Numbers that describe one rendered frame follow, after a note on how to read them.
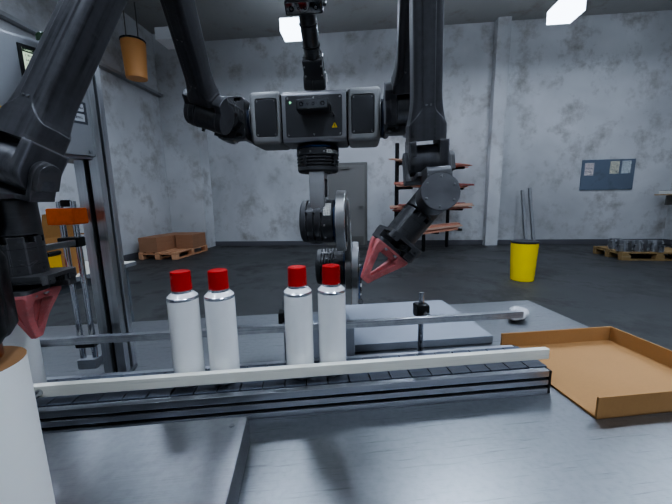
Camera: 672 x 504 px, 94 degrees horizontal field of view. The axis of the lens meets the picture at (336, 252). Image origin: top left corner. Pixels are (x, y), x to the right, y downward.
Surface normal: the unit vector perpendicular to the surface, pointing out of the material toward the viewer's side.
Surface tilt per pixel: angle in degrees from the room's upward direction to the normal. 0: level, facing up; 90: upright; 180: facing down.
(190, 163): 90
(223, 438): 0
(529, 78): 90
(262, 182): 90
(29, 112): 75
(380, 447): 0
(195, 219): 90
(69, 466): 0
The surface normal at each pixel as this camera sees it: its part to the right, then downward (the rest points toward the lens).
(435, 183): -0.10, -0.01
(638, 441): -0.02, -0.99
